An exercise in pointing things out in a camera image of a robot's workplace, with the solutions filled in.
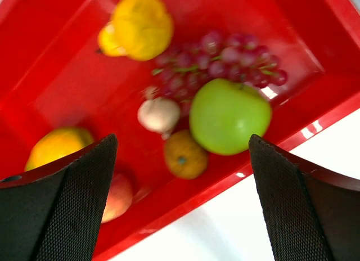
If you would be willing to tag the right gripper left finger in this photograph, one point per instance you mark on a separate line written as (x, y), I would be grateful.
(54, 212)

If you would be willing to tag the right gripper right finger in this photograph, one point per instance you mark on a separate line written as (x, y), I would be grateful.
(310, 212)

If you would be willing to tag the pink peach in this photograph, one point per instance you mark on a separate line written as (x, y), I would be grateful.
(119, 199)

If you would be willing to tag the yellow orange with leaf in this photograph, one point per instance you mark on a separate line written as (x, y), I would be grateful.
(57, 144)

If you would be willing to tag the red grape bunch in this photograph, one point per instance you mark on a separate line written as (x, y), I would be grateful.
(239, 58)

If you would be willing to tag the yellow pear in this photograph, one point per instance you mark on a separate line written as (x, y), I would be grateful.
(138, 29)

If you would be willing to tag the green apple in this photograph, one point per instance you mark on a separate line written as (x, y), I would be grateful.
(224, 115)

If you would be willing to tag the garlic bulb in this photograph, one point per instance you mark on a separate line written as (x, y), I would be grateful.
(159, 115)

